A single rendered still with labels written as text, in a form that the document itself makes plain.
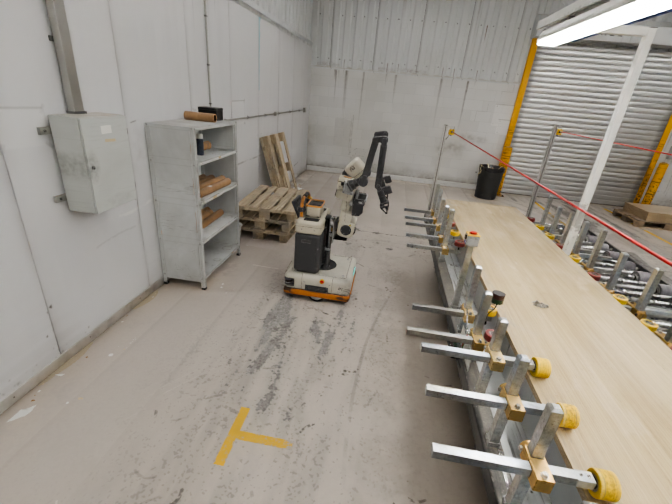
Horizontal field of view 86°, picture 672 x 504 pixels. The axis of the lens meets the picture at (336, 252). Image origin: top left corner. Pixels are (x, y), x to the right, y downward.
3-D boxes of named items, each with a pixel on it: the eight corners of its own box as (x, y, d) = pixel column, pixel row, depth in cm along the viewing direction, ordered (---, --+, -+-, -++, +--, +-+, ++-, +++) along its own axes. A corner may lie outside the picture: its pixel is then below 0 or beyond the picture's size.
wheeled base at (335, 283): (282, 294, 357) (283, 272, 347) (298, 267, 414) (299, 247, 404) (349, 305, 350) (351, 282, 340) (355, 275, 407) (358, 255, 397)
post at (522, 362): (485, 453, 143) (520, 358, 124) (483, 445, 146) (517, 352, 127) (494, 454, 143) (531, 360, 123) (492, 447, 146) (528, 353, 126)
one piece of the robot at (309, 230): (291, 281, 354) (294, 200, 321) (304, 259, 404) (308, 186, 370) (324, 286, 351) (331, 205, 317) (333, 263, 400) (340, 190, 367)
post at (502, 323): (472, 406, 166) (500, 320, 147) (471, 400, 169) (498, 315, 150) (480, 407, 166) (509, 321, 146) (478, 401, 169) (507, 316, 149)
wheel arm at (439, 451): (431, 458, 109) (433, 450, 107) (430, 448, 112) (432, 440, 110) (606, 493, 103) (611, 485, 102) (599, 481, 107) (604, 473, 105)
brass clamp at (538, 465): (529, 490, 103) (535, 479, 101) (515, 448, 115) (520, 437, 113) (552, 495, 103) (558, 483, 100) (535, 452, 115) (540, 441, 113)
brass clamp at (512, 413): (505, 419, 126) (509, 409, 124) (495, 391, 138) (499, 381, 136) (523, 423, 125) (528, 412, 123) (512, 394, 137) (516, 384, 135)
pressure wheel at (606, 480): (602, 474, 101) (585, 462, 109) (600, 504, 100) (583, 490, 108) (624, 478, 101) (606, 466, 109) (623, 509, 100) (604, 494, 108)
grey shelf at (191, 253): (163, 283, 363) (143, 122, 300) (206, 249, 444) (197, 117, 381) (205, 290, 358) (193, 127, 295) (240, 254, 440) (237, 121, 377)
